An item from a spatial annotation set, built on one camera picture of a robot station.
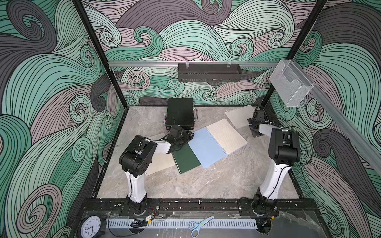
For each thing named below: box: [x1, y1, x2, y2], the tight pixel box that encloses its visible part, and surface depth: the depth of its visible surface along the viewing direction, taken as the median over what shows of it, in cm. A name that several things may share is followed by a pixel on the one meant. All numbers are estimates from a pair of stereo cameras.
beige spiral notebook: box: [145, 152, 176, 177], surface depth 90 cm
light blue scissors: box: [188, 215, 215, 238], surface depth 70 cm
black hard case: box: [165, 97, 195, 130], surface depth 119 cm
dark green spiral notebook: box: [171, 142, 202, 175], surface depth 92 cm
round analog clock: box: [79, 214, 102, 238], surface depth 67 cm
